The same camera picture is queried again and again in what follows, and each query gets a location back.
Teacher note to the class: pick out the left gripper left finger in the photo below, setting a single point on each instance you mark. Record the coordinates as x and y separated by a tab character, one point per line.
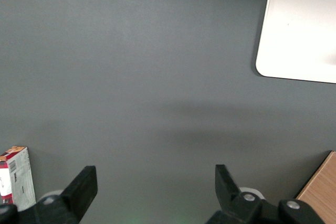
71	203

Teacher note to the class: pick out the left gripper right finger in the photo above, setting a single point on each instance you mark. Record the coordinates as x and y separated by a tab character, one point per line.
236	208

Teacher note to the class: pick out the red cookie box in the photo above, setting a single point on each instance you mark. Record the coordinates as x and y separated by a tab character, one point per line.
18	176

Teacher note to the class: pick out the white rectangular tray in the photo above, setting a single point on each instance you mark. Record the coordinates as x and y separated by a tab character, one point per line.
296	24

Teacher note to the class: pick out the wooden drawer cabinet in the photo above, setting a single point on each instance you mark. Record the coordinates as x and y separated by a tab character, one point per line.
320	195

